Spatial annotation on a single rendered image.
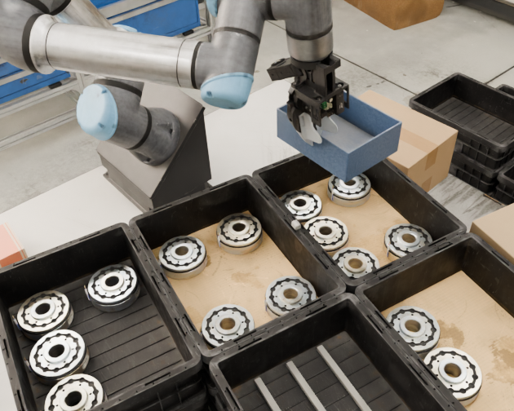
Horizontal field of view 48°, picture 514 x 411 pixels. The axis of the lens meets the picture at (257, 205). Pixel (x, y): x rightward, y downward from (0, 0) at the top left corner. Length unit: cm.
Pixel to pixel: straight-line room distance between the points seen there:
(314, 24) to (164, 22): 238
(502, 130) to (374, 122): 119
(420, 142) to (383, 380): 69
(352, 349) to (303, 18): 61
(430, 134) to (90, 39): 96
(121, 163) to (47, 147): 162
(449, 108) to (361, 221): 113
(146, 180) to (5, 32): 64
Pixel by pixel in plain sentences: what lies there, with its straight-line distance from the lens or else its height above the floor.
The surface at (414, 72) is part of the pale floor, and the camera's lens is 361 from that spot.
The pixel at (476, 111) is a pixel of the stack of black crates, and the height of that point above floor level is 49.
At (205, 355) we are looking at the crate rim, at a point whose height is 93.
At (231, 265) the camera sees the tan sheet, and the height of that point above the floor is 83.
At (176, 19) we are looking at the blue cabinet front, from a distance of 331.
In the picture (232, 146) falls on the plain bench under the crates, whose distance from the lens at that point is 180.
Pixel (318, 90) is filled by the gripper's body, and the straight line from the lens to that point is 99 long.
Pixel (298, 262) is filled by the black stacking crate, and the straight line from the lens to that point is 123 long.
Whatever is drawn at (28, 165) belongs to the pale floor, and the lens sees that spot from 313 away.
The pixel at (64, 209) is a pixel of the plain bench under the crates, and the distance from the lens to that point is 170.
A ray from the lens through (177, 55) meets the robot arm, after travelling 91.
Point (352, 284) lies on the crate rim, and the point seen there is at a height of 93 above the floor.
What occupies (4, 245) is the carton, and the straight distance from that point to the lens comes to 155.
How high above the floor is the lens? 178
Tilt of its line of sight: 43 degrees down
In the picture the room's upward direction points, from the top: 3 degrees counter-clockwise
